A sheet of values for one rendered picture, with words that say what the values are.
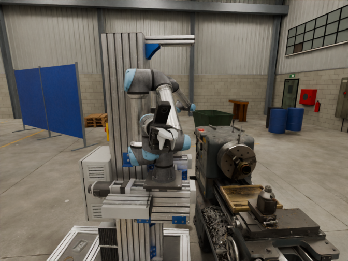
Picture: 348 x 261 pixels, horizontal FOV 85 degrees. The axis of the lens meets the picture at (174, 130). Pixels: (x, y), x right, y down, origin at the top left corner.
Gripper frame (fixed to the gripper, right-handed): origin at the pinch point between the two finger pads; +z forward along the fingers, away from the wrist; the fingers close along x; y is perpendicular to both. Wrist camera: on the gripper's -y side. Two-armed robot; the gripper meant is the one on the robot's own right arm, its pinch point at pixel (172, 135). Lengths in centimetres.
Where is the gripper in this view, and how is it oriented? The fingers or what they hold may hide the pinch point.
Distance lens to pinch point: 54.5
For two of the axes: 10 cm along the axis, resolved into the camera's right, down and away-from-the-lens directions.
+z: 3.2, 2.1, -9.2
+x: -9.4, -0.6, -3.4
